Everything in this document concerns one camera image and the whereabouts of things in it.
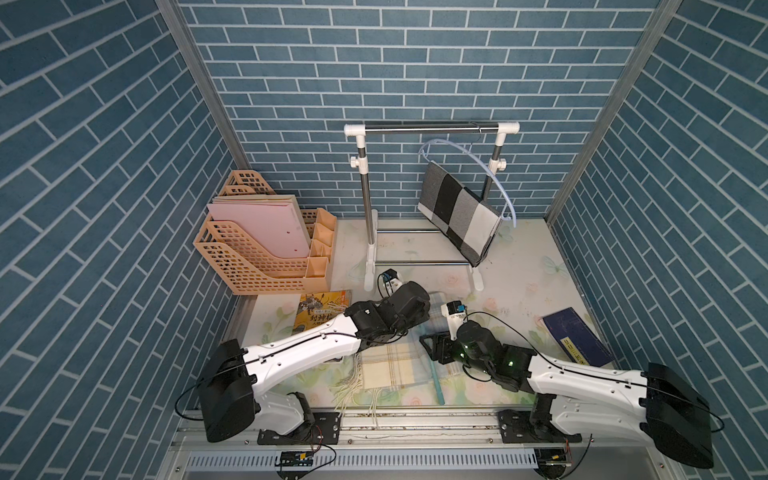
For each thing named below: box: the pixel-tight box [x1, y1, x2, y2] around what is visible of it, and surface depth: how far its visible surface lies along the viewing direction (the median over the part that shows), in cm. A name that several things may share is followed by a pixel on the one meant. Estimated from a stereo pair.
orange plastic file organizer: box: [194, 170, 338, 295], surface depth 97 cm
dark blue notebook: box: [542, 307, 615, 367], surface depth 91 cm
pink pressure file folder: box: [206, 204, 310, 258], surface depth 89 cm
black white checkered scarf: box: [417, 161, 501, 267], surface depth 91 cm
